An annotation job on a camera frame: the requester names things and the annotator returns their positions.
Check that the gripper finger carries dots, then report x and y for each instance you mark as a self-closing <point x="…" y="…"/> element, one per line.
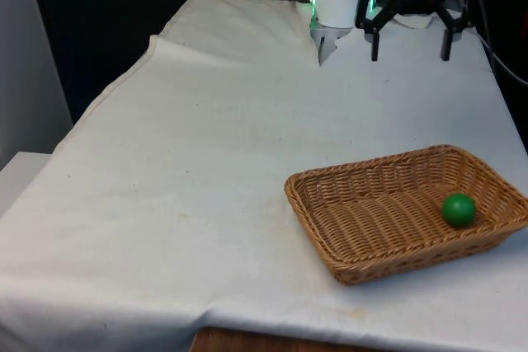
<point x="446" y="45"/>
<point x="374" y="45"/>

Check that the green ball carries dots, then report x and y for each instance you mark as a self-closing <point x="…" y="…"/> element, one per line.
<point x="458" y="209"/>

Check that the wicker basket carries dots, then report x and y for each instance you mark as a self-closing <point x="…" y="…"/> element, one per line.
<point x="371" y="220"/>

